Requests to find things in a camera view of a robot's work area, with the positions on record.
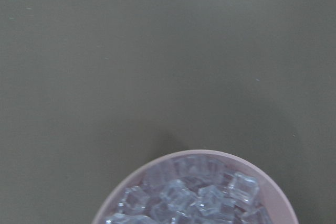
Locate clear ice cubes pile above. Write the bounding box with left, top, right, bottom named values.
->
left=103, top=155, right=272, bottom=224

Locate pink bowl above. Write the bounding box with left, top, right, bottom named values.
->
left=92, top=150, right=299, bottom=223

